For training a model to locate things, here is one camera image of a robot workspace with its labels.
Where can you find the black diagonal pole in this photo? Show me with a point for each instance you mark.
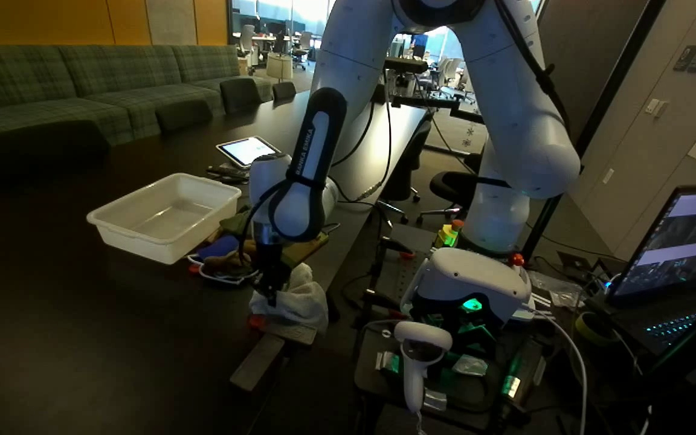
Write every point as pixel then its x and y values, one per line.
pixel 605 105

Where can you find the white wall switch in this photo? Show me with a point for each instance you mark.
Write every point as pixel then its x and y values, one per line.
pixel 657 108

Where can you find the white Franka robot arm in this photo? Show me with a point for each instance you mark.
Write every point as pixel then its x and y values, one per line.
pixel 517 121

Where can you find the white plastic storage box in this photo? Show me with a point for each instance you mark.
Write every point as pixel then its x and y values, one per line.
pixel 163 218

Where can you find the tablet with lit screen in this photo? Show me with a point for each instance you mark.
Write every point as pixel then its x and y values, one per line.
pixel 243 152

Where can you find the open black laptop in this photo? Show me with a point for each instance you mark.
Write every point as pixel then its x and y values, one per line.
pixel 687 243

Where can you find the white terry towel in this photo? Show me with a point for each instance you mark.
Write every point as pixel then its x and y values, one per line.
pixel 296 310

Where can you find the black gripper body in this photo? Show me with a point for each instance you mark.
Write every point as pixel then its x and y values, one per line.
pixel 269 251

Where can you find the white VR controller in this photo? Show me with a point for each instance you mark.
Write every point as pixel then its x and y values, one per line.
pixel 418 347

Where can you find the long dark grey bar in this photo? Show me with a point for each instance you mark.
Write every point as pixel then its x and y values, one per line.
pixel 256 364

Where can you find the small yellow green bottle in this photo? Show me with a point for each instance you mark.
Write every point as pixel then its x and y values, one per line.
pixel 448 235

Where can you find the white VR headset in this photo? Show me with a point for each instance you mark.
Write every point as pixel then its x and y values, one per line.
pixel 472 280

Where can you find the black office chair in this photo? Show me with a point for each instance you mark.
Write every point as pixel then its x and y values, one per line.
pixel 41 152
pixel 240 96
pixel 181 115
pixel 284 91

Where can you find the green plaid sofa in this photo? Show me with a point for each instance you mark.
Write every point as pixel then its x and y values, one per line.
pixel 83 82

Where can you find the black round stool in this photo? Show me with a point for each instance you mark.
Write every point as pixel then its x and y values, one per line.
pixel 451 187

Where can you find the black electronics box green lights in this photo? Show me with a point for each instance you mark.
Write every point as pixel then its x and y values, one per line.
pixel 477 379

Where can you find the blue plush toy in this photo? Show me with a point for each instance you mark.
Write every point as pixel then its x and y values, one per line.
pixel 220 248

